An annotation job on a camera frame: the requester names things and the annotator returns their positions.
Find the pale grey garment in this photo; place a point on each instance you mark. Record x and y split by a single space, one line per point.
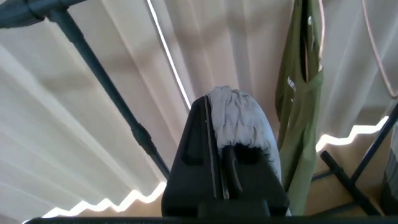
239 118

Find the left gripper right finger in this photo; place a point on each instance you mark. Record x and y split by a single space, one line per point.
258 183

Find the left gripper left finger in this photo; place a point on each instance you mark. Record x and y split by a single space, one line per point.
189 180

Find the black clothes rack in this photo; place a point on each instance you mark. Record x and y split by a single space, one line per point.
101 77

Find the green printed shirt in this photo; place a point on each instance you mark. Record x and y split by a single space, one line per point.
298 124

